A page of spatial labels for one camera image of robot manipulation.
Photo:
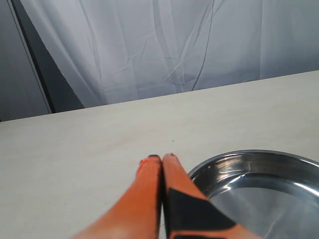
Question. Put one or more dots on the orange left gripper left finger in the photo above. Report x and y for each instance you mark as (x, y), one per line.
(136, 215)

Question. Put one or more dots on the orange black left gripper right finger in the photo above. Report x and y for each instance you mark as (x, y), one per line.
(188, 213)

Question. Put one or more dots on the round stainless steel pan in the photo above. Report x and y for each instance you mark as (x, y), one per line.
(273, 194)

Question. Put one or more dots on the white backdrop curtain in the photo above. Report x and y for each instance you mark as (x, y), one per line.
(112, 51)

